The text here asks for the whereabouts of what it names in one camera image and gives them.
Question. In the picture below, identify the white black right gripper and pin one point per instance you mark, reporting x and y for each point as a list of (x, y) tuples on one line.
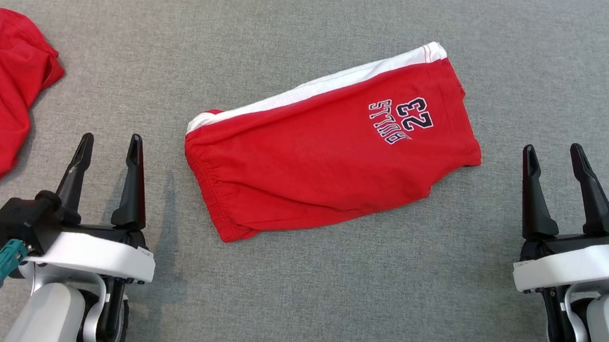
[(575, 265)]

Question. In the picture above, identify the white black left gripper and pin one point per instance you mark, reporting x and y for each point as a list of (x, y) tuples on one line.
[(94, 256)]

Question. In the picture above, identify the red shorts with number print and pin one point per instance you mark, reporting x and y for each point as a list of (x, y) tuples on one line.
[(328, 162)]

